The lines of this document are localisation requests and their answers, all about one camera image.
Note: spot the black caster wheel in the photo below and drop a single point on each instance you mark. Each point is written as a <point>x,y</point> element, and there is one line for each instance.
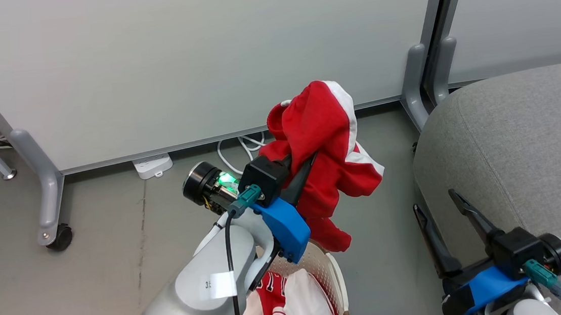
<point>61,237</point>

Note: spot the cream perforated laundry basket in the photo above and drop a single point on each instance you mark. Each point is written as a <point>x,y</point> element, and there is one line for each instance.
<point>329,275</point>

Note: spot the grey partition leg with caster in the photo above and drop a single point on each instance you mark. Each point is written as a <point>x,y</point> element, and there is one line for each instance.
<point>50,198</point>

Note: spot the narrow white partition panel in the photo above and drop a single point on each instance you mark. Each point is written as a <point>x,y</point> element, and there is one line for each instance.
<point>526,4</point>

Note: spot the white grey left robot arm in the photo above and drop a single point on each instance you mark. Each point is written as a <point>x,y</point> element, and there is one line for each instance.
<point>196,297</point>

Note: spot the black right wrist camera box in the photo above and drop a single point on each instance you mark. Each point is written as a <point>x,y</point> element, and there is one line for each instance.
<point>514,248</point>

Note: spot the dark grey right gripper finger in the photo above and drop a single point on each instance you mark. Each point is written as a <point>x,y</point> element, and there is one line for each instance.
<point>438,250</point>
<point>476,219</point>

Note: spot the red and white jersey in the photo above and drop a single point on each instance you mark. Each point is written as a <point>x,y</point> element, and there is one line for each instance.
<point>303,297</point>

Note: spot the grey fabric sofa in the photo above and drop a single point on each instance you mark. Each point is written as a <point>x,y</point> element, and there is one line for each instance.
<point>539,155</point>

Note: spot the red garment with white stripes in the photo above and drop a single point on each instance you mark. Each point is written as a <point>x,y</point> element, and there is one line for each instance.
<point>318,123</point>

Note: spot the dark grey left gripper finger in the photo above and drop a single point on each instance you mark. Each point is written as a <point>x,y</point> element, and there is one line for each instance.
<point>297,184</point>
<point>287,161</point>

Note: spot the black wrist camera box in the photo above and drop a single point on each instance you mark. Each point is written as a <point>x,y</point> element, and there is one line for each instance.
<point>264,176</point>
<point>514,248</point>

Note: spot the white power strip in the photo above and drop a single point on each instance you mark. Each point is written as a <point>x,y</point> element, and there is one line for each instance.
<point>151,164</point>

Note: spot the wide white partition panel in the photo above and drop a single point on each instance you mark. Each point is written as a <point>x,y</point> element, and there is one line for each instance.
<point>175,60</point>

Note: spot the grey curved partition leg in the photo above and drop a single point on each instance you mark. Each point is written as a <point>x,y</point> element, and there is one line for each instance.
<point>447,56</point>
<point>413,80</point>

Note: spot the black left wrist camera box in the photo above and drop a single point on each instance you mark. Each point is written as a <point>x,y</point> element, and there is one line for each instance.
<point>264,176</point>

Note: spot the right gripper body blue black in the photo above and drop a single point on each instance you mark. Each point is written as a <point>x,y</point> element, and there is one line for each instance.
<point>490,286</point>

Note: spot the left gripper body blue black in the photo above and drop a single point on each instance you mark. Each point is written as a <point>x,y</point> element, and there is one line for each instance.
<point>286,228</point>

